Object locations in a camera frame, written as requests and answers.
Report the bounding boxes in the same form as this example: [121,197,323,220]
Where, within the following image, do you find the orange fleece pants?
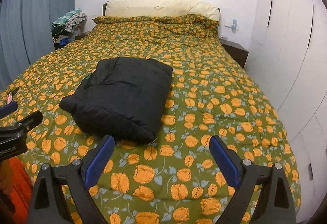
[0,156,34,224]

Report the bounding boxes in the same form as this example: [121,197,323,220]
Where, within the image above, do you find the cream padded headboard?
[103,0,221,21]

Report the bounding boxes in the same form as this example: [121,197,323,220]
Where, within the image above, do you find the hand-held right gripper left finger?
[27,135,115,224]

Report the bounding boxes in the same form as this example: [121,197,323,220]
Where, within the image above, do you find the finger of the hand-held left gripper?
[0,101,18,117]
[0,111,43,133]

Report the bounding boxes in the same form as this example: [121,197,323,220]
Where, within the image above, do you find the white wardrobe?
[243,0,327,214]

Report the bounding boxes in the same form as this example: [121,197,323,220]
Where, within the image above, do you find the blue curtain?
[0,0,77,92]

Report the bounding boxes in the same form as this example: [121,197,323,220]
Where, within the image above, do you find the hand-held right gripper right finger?
[209,135,297,224]

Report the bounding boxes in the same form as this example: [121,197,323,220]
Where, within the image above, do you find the pile of clothes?
[52,8,88,47]

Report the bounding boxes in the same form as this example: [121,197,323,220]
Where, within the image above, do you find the black puffer jacket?
[59,57,173,143]

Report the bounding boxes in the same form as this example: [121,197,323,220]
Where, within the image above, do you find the smartphone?
[6,87,19,104]

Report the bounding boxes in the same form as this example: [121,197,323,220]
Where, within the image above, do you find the green floral quilt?
[0,13,302,224]

